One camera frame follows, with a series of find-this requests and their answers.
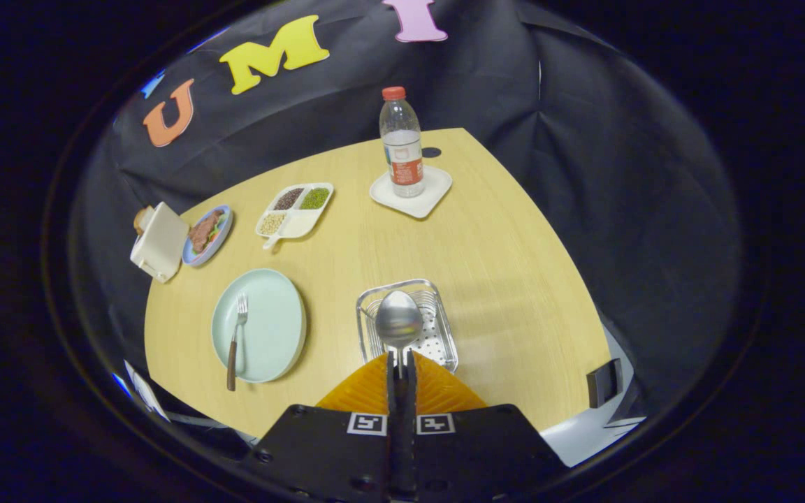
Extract clear bottle with red cap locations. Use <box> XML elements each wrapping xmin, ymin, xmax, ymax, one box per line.
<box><xmin>379</xmin><ymin>86</ymin><xmax>426</xmax><ymax>198</ymax></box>

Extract white toaster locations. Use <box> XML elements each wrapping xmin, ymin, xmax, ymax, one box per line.
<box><xmin>129</xmin><ymin>202</ymin><xmax>190</xmax><ymax>284</ymax></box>

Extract spoon with wooden handle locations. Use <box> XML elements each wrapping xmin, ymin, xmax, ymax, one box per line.
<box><xmin>375</xmin><ymin>289</ymin><xmax>424</xmax><ymax>381</ymax></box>

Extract white square coaster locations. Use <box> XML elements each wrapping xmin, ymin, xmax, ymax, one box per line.
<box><xmin>369</xmin><ymin>165</ymin><xmax>454</xmax><ymax>219</ymax></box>

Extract pale green plate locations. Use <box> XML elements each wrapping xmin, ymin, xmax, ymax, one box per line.
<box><xmin>210</xmin><ymin>268</ymin><xmax>307</xmax><ymax>384</ymax></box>

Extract perforated metal tray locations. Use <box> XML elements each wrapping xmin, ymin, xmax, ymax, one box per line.
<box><xmin>356</xmin><ymin>278</ymin><xmax>459</xmax><ymax>373</ymax></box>

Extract fork with wooden handle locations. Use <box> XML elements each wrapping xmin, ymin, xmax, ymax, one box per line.
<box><xmin>226</xmin><ymin>293</ymin><xmax>249</xmax><ymax>392</ymax></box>

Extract small black box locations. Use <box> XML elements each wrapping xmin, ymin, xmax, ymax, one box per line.
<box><xmin>586</xmin><ymin>358</ymin><xmax>625</xmax><ymax>410</ymax></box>

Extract white divided dish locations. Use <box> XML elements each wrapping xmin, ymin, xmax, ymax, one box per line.
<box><xmin>255</xmin><ymin>182</ymin><xmax>335</xmax><ymax>251</ymax></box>

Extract meat slices with greens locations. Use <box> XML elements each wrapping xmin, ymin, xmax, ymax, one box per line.
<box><xmin>189</xmin><ymin>210</ymin><xmax>225</xmax><ymax>254</ymax></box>

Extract small blue plate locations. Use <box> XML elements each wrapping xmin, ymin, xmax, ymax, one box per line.
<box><xmin>182</xmin><ymin>204</ymin><xmax>234</xmax><ymax>268</ymax></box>

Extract white sheet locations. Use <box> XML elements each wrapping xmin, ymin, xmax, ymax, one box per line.
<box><xmin>123</xmin><ymin>359</ymin><xmax>171</xmax><ymax>423</ymax></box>

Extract black backdrop cloth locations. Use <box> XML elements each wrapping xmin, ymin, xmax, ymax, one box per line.
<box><xmin>71</xmin><ymin>0</ymin><xmax>742</xmax><ymax>434</ymax></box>

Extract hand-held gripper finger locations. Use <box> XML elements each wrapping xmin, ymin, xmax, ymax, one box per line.
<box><xmin>238</xmin><ymin>351</ymin><xmax>403</xmax><ymax>503</ymax></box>
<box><xmin>402</xmin><ymin>349</ymin><xmax>571</xmax><ymax>503</ymax></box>

